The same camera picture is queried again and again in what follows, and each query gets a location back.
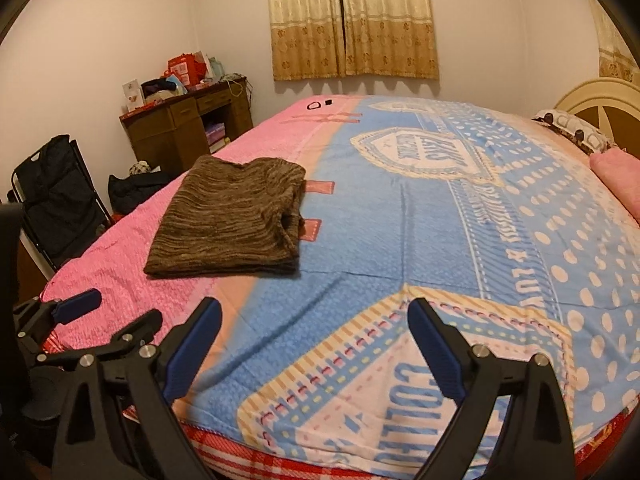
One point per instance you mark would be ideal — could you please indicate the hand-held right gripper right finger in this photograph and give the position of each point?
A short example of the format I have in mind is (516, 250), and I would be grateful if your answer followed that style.
(435, 350)

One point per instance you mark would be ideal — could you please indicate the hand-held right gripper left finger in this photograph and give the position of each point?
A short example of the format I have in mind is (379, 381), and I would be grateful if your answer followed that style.
(200, 340)

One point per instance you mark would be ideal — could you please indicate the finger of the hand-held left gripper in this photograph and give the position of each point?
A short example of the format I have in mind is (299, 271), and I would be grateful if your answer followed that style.
(80, 305)
(142, 325)

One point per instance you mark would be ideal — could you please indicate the brown knit sweater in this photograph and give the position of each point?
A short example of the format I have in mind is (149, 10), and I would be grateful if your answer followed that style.
(225, 220)

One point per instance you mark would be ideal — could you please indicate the pile of dark clothes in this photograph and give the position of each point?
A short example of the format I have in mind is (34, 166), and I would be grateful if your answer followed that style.
(162, 89)

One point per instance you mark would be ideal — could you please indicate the black folding chair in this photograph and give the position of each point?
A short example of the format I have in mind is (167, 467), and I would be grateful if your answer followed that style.
(30, 240)

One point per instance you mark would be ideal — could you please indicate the pink and blue printed blanket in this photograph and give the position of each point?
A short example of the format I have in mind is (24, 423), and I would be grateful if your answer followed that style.
(400, 240)

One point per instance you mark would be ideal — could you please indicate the dark cloth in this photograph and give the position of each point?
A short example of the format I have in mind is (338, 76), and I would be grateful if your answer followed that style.
(60, 185)

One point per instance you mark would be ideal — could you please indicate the black bag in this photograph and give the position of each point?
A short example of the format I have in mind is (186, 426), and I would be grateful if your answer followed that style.
(140, 190)

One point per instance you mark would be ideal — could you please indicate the light patterned cloth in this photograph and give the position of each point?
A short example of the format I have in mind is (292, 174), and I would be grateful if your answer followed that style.
(140, 167)

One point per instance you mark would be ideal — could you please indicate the brown wooden desk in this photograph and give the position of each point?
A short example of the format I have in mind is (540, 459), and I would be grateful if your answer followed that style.
(160, 130)

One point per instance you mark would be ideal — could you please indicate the stack of books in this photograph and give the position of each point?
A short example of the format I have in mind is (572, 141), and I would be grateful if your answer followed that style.
(216, 136)

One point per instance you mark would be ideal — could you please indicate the white card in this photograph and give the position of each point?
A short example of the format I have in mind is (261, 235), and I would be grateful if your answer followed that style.
(131, 95)

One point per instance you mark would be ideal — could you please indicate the pink pillow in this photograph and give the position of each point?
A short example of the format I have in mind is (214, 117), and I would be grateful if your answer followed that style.
(620, 175)

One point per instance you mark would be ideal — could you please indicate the red gift box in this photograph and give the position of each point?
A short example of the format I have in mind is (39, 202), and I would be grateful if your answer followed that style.
(187, 70)

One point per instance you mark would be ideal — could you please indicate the patterned white pillow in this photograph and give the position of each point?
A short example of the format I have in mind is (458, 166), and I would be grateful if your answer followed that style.
(575, 130)

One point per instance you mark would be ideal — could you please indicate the light blue bag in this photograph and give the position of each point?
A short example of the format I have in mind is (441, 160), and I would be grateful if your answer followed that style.
(215, 67)

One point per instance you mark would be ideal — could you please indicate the cream wooden headboard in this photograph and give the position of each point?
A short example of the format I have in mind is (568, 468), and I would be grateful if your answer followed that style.
(600, 95)

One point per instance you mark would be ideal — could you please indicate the beige patterned curtain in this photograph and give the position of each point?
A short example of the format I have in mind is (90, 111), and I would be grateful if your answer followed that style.
(305, 20)
(612, 55)
(390, 20)

